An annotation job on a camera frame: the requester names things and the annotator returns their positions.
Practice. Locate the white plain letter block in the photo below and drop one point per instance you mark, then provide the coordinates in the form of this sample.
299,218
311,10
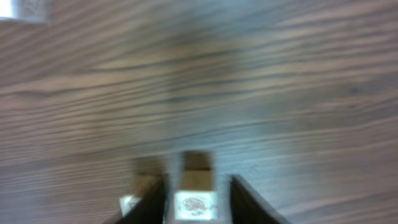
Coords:
140,186

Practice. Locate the white green Z block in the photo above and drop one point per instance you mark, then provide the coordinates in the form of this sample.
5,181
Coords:
29,11

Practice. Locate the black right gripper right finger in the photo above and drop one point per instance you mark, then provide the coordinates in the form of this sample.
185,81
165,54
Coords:
248,207

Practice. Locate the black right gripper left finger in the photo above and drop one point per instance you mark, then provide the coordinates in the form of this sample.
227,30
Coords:
151,209

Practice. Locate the white shell number block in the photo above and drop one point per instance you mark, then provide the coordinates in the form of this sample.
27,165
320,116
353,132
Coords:
195,198

